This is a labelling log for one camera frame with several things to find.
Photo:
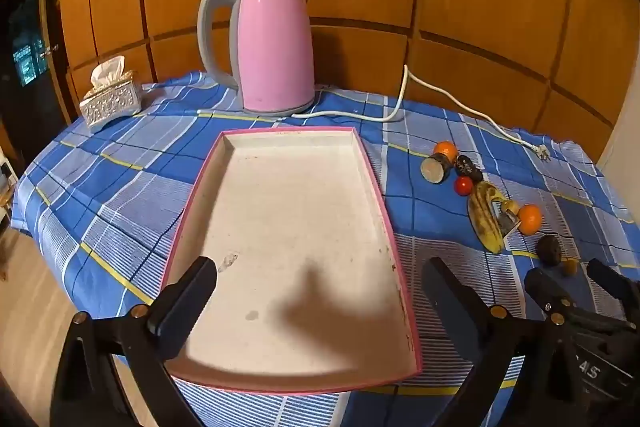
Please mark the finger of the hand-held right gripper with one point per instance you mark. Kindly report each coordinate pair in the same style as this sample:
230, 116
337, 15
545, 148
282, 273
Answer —
612, 279
542, 287

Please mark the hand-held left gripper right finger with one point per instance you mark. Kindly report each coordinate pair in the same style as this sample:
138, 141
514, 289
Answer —
450, 302

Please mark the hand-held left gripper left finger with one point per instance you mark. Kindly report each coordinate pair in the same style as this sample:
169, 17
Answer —
187, 302

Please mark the small tan longan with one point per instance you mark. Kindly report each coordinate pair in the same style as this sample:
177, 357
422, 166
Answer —
570, 266

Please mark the dark brown round fruit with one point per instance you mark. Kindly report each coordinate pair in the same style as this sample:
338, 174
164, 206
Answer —
467, 167
549, 249

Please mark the orange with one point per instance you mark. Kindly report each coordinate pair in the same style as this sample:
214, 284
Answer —
445, 151
531, 218

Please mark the spotted yellow banana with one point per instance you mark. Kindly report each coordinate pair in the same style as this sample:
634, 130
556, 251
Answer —
484, 217

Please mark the red tomato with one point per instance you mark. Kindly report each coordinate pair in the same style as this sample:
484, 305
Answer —
463, 185

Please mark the pink-rimmed white tray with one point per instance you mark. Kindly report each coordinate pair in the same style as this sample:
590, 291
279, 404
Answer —
300, 232

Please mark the large wooden log slice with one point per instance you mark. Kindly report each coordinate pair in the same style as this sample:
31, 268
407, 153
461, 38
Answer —
434, 169

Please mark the blue plaid tablecloth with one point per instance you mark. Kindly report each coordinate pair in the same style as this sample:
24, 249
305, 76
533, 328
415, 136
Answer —
125, 207

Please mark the silver ornate tissue box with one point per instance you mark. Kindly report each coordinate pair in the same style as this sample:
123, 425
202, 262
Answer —
112, 104

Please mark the white shelf unit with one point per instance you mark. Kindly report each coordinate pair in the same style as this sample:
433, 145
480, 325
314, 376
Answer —
4, 187

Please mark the white tissue paper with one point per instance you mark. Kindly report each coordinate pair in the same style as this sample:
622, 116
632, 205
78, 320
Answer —
107, 72

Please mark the pink electric kettle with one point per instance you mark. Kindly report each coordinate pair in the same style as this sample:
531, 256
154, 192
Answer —
270, 47

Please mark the lit window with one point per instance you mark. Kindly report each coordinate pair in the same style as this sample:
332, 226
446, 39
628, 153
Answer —
27, 57

